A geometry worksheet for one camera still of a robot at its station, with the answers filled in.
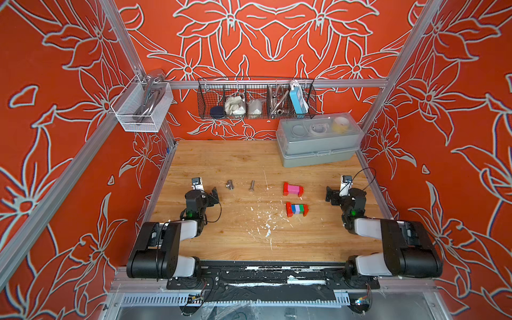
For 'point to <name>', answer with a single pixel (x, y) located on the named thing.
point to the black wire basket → (256, 98)
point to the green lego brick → (301, 208)
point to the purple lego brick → (297, 210)
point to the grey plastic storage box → (319, 140)
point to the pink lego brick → (293, 189)
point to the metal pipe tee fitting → (229, 184)
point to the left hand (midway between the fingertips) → (205, 188)
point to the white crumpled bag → (234, 105)
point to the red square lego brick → (301, 191)
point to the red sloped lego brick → (306, 210)
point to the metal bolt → (251, 188)
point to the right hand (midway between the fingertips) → (335, 185)
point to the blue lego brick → (293, 208)
